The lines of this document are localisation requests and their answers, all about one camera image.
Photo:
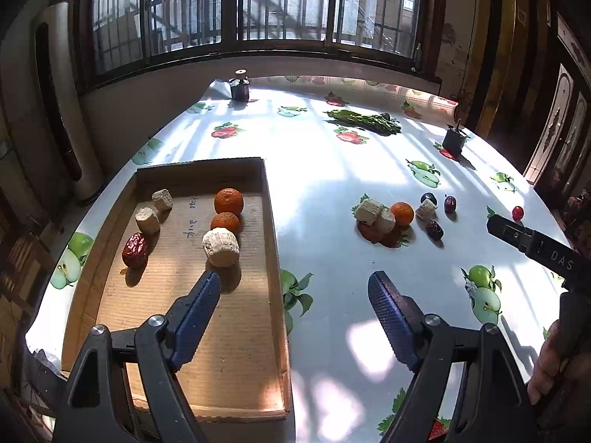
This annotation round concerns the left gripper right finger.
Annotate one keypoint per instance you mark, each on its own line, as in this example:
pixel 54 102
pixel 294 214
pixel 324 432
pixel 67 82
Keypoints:
pixel 424 343

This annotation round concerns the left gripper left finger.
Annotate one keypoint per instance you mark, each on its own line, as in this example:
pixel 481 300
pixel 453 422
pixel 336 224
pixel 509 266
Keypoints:
pixel 163 344

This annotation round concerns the red cherry tomato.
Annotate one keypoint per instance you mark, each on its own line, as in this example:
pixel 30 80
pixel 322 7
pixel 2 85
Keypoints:
pixel 518 213

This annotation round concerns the dark red jujube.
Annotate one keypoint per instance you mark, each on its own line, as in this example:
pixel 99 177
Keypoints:
pixel 435 231

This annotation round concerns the large beige cake cylinder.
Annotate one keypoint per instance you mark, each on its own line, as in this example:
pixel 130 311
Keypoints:
pixel 221 247

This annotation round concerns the orange tangerine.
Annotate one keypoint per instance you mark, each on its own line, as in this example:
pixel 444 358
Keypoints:
pixel 403 213
pixel 228 221
pixel 228 200

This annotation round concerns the beige cake cube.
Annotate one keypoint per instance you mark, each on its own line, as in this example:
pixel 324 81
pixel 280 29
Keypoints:
pixel 427 210

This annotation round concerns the beige cake piece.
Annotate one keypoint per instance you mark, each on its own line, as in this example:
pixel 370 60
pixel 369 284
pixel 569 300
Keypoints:
pixel 368 211
pixel 385 221

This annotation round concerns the person's right hand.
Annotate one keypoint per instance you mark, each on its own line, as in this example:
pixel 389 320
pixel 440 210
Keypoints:
pixel 546 368

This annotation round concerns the shallow cardboard box tray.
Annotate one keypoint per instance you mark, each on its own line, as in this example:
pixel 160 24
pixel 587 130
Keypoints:
pixel 241 370

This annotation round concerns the small beige cake near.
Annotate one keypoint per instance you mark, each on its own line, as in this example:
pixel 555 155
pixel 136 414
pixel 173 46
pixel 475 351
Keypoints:
pixel 147 221

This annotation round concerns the small beige cake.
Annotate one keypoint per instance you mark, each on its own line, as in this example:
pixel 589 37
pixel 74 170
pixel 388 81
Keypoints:
pixel 162 200
pixel 147 221

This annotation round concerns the red jujube on table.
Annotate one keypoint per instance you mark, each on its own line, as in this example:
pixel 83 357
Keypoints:
pixel 450 205

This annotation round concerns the small beige cake far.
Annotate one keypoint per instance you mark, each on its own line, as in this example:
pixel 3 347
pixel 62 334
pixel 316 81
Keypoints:
pixel 162 200

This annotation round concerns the dark purple plum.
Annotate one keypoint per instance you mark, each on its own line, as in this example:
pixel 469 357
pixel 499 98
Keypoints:
pixel 429 196

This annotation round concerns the black cup with stick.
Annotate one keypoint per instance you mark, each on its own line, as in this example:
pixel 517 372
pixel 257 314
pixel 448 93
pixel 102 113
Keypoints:
pixel 454 140

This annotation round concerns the fruit print tablecloth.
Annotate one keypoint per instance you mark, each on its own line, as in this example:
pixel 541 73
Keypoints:
pixel 343 371

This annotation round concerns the green leafy vegetable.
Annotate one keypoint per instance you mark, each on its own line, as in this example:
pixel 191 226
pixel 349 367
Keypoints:
pixel 381 123

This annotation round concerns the white standing air conditioner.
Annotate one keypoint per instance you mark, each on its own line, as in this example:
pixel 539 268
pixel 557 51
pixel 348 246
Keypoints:
pixel 57 89

